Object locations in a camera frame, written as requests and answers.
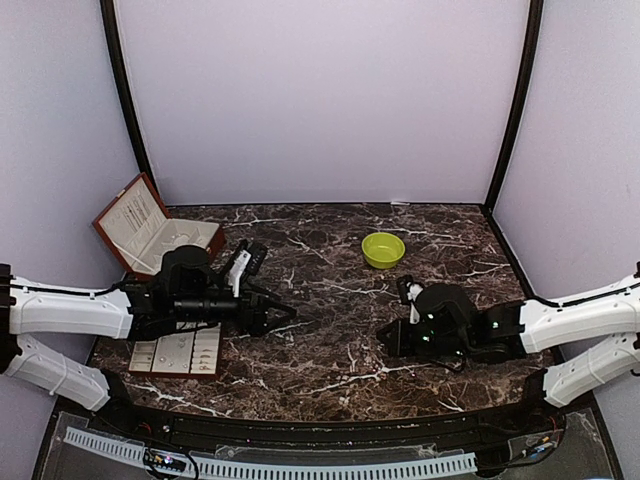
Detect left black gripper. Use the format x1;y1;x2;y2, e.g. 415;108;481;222
173;278;296;338

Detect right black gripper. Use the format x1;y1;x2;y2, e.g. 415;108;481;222
377;316;472;358

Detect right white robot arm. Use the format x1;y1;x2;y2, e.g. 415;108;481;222
376;274;639;434

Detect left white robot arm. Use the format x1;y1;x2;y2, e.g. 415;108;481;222
1;241;297;436

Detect beige jewelry tray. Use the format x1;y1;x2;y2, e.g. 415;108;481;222
128;323;222;378

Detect brown wooden jewelry box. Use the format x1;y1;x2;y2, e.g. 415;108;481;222
92;173;226;280

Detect green plastic bowl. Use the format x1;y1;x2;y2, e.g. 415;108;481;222
361;232;406;270

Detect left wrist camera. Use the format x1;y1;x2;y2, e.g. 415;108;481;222
226;239;268;298

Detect black front rail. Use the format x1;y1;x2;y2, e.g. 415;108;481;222
92;371;568;450

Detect white slotted cable duct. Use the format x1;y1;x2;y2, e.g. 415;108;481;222
63;427;478;479

